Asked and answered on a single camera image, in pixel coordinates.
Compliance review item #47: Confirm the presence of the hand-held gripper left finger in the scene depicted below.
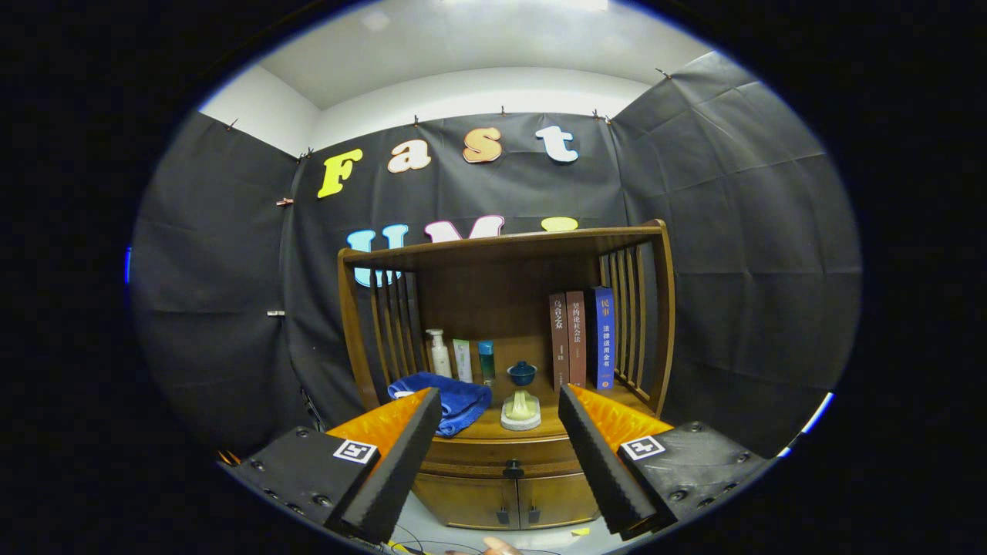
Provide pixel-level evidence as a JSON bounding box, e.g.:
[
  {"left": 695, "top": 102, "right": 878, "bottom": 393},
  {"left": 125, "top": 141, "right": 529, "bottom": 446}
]
[{"left": 224, "top": 387, "right": 443, "bottom": 545}]

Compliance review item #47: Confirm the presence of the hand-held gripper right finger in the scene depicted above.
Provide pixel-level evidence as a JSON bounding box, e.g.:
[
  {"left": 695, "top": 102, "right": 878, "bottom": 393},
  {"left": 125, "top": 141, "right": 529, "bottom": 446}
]
[{"left": 558, "top": 384, "right": 774, "bottom": 540}]

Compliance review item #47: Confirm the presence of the wooden drawer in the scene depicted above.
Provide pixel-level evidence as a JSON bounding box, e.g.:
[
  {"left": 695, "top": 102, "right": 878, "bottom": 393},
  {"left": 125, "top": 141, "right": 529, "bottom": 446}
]
[{"left": 420, "top": 438, "right": 587, "bottom": 480}]

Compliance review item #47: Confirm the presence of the pale green packet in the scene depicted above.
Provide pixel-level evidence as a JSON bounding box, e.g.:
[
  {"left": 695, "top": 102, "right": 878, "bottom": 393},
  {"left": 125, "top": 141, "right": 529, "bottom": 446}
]
[{"left": 500, "top": 389, "right": 542, "bottom": 431}]

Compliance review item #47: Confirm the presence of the wooden cabinet door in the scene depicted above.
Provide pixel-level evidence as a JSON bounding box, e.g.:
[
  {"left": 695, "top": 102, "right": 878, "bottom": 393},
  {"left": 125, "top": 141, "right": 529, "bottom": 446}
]
[
  {"left": 517, "top": 472, "right": 601, "bottom": 530},
  {"left": 413, "top": 472, "right": 519, "bottom": 531}
]

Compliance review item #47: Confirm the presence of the wooden countertop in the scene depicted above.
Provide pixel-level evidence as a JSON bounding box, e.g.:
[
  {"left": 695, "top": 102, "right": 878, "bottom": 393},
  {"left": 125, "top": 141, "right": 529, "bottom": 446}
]
[{"left": 370, "top": 378, "right": 656, "bottom": 442}]

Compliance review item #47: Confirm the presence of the wooden cabinet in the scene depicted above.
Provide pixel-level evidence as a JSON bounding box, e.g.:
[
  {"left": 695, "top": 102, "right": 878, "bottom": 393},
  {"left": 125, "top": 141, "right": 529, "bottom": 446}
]
[{"left": 337, "top": 219, "right": 677, "bottom": 533}]

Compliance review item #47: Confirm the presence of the blue towel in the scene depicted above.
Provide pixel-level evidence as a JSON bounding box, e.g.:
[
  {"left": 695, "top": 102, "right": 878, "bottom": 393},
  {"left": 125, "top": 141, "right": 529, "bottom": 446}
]
[{"left": 387, "top": 372, "right": 493, "bottom": 438}]

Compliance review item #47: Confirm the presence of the white pump bottle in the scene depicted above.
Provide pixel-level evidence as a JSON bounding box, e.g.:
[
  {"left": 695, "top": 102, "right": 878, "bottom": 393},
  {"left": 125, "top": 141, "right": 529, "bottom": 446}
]
[{"left": 426, "top": 329, "right": 453, "bottom": 378}]

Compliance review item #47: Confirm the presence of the blue book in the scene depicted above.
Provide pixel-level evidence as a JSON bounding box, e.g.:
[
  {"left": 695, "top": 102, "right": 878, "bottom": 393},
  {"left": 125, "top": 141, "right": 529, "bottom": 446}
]
[{"left": 586, "top": 287, "right": 616, "bottom": 391}]

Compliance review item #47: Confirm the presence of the reddish brown book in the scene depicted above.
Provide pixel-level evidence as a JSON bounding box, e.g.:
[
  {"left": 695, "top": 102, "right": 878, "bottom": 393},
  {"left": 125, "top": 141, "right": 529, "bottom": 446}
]
[{"left": 566, "top": 291, "right": 588, "bottom": 389}]

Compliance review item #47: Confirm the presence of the dark brown book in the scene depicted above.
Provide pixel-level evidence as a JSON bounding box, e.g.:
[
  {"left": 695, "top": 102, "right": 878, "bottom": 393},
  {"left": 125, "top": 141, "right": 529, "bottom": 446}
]
[{"left": 549, "top": 292, "right": 570, "bottom": 390}]

